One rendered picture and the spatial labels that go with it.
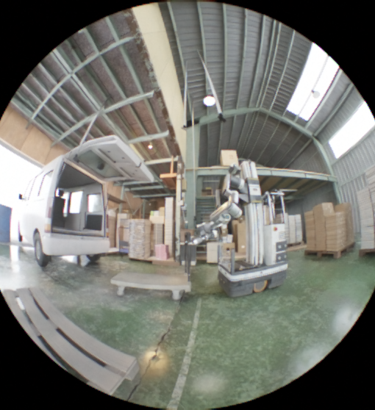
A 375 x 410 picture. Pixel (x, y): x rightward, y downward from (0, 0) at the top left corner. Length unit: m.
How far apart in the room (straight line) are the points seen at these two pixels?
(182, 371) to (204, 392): 0.18
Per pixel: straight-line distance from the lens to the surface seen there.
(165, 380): 0.81
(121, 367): 0.73
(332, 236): 3.25
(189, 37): 5.02
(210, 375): 0.83
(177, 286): 1.39
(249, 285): 1.51
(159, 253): 3.30
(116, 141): 1.58
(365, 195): 3.05
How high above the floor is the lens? 0.73
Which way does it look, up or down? 13 degrees up
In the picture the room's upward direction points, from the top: straight up
